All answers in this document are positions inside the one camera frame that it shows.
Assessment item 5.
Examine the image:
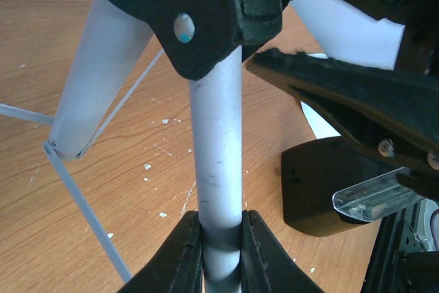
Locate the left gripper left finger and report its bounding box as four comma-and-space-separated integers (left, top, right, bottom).
118, 211, 202, 293

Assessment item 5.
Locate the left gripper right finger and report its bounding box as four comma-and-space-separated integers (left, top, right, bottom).
241, 210, 322, 293

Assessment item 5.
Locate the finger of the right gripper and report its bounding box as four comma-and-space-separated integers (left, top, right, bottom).
246, 48, 438, 176

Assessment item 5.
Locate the clear plastic metronome cover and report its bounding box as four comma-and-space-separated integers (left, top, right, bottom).
331, 167, 425, 224

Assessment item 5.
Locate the black metronome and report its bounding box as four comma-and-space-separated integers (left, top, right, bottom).
281, 137, 396, 237

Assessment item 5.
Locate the white music stand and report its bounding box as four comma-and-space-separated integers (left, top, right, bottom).
0, 0, 284, 293

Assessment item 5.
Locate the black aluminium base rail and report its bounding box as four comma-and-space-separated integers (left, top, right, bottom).
361, 199, 438, 292

